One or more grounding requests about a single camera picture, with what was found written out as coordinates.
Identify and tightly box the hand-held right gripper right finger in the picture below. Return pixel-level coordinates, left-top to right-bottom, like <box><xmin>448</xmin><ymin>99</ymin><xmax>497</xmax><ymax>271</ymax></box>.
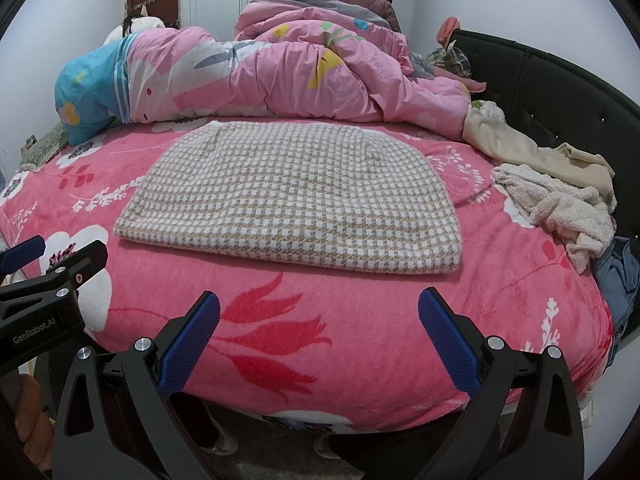
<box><xmin>415</xmin><ymin>287</ymin><xmax>586</xmax><ymax>480</ymax></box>

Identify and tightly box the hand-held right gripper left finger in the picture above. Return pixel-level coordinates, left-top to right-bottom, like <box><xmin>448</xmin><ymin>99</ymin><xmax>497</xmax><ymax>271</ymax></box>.
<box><xmin>52</xmin><ymin>290</ymin><xmax>236</xmax><ymax>480</ymax></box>

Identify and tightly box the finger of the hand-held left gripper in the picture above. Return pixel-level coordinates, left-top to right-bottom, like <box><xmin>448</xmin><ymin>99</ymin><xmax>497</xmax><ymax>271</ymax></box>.
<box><xmin>0</xmin><ymin>236</ymin><xmax>47</xmax><ymax>276</ymax></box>
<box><xmin>0</xmin><ymin>240</ymin><xmax>108</xmax><ymax>311</ymax></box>

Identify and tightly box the beige white houndstooth sweater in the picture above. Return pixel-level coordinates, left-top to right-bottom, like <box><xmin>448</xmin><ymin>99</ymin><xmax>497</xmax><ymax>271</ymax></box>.
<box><xmin>114</xmin><ymin>121</ymin><xmax>462</xmax><ymax>276</ymax></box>

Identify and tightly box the person's left hand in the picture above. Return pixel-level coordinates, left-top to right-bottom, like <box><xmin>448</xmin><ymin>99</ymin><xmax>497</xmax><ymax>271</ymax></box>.
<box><xmin>17</xmin><ymin>375</ymin><xmax>55</xmax><ymax>466</ymax></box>

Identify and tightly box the pink floral bed blanket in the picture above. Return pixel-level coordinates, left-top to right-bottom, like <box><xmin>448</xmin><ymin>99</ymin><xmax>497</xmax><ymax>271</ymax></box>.
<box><xmin>0</xmin><ymin>115</ymin><xmax>616</xmax><ymax>433</ymax></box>

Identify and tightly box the white shoe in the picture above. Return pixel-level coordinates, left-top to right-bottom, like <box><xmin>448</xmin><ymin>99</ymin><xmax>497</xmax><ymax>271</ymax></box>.
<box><xmin>312</xmin><ymin>432</ymin><xmax>353</xmax><ymax>461</ymax></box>
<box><xmin>202</xmin><ymin>430</ymin><xmax>238</xmax><ymax>456</ymax></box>

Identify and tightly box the green patterned cloth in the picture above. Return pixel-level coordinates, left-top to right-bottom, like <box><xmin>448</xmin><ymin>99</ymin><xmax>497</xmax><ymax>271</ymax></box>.
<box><xmin>20</xmin><ymin>122</ymin><xmax>70</xmax><ymax>167</ymax></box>

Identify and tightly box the cream fluffy cloth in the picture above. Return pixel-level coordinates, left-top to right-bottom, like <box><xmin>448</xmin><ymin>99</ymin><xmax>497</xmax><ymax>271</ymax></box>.
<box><xmin>492</xmin><ymin>162</ymin><xmax>617</xmax><ymax>275</ymax></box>

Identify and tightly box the blue denim garment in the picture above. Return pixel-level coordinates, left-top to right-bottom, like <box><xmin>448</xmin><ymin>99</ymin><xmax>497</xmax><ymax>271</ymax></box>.
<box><xmin>592</xmin><ymin>237</ymin><xmax>640</xmax><ymax>341</ymax></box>

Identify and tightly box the beige cloth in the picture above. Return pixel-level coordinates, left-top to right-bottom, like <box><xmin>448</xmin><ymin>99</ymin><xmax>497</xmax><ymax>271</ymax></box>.
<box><xmin>462</xmin><ymin>105</ymin><xmax>617</xmax><ymax>206</ymax></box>

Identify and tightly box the pink printed duvet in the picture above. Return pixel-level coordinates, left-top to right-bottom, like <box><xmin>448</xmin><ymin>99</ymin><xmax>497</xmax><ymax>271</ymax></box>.
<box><xmin>54</xmin><ymin>7</ymin><xmax>473</xmax><ymax>146</ymax></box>

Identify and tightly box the black padded headboard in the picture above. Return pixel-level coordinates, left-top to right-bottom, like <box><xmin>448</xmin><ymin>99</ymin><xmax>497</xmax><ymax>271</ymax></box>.
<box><xmin>452</xmin><ymin>29</ymin><xmax>640</xmax><ymax>241</ymax></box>

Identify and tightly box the plaid cloth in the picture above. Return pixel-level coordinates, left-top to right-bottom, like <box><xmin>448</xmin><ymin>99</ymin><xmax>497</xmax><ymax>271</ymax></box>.
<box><xmin>425</xmin><ymin>42</ymin><xmax>473</xmax><ymax>81</ymax></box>

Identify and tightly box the orange cloth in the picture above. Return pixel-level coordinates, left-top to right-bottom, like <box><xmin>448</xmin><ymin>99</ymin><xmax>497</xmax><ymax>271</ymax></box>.
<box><xmin>436</xmin><ymin>16</ymin><xmax>461</xmax><ymax>46</ymax></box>

